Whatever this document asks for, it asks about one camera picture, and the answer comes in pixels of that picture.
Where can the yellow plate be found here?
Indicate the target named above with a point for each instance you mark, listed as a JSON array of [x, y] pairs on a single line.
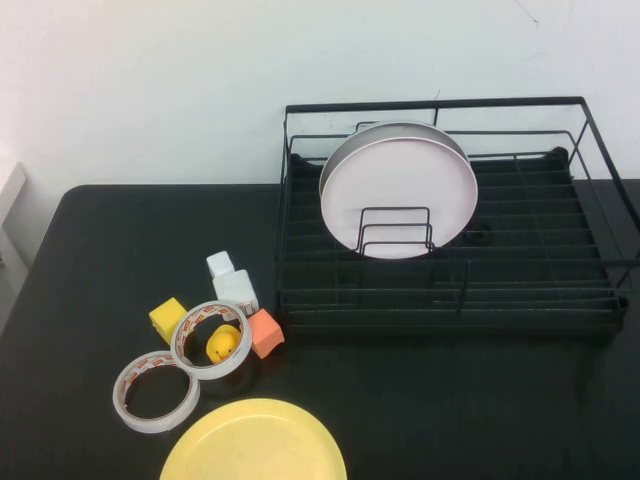
[[250, 445]]

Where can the pale pink plate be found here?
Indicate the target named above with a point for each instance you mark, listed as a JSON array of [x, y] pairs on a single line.
[[400, 190]]

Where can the grey plate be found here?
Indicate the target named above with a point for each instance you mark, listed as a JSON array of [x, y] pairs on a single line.
[[380, 132]]

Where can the white plastic bottle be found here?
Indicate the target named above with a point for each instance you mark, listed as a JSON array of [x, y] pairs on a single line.
[[232, 287]]

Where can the orange foam cube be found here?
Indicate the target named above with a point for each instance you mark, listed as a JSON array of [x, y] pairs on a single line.
[[265, 330]]

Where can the yellow rubber duck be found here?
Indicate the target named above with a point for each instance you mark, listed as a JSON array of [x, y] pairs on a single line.
[[222, 342]]

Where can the yellow foam cube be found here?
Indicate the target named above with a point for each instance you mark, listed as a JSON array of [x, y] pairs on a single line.
[[167, 315]]

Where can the white double-sided tape roll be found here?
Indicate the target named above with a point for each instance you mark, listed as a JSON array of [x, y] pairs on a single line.
[[150, 425], [210, 374]]

